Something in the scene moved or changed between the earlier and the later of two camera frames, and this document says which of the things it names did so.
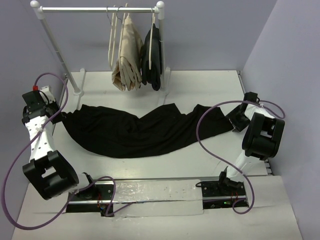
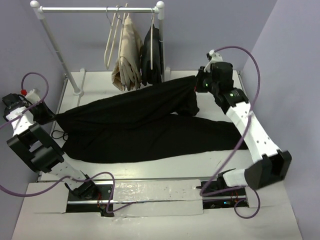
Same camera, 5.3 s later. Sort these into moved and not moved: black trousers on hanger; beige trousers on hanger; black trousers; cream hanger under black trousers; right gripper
Moved: right gripper; black trousers
Not moved: beige trousers on hanger; black trousers on hanger; cream hanger under black trousers
